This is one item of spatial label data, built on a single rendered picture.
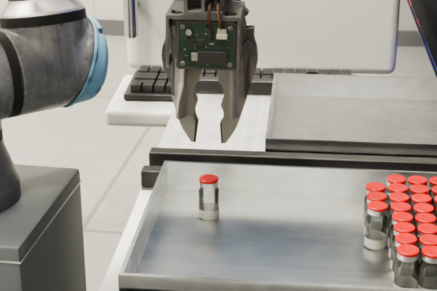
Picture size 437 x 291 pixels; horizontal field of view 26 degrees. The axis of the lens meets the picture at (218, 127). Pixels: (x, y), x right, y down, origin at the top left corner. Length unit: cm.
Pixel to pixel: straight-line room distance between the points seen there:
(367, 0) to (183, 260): 89
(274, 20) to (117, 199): 151
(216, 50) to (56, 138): 279
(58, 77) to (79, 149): 229
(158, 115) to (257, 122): 30
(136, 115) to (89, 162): 186
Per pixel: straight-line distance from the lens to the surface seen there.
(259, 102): 137
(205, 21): 89
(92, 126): 375
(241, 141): 123
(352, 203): 107
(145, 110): 157
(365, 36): 175
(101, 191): 319
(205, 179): 101
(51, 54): 126
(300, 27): 174
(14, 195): 129
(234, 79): 94
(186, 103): 97
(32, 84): 125
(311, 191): 108
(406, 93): 140
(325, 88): 139
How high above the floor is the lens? 134
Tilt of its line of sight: 21 degrees down
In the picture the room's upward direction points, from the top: straight up
